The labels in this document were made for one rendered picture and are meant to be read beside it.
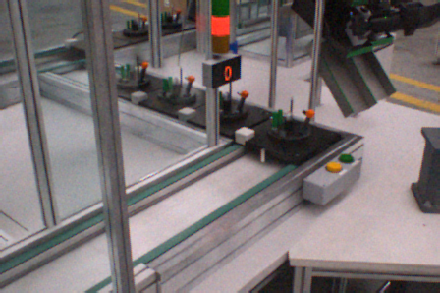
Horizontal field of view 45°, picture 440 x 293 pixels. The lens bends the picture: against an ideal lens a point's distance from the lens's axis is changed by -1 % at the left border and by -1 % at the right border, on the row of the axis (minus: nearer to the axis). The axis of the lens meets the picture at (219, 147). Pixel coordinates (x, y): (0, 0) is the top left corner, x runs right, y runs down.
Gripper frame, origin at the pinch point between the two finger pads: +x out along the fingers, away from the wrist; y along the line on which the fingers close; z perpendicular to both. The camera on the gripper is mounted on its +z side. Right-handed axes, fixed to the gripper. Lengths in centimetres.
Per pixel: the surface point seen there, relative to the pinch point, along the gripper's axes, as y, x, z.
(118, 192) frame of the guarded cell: 99, -37, -24
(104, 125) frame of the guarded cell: 101, -42, -12
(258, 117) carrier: 24.1, 26.7, -26.6
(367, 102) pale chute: -9.3, 8.8, -25.9
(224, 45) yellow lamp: 48.2, 5.5, -1.7
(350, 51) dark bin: 0.8, 5.4, -7.8
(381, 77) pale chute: -23.0, 14.3, -18.7
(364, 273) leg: 36, -30, -62
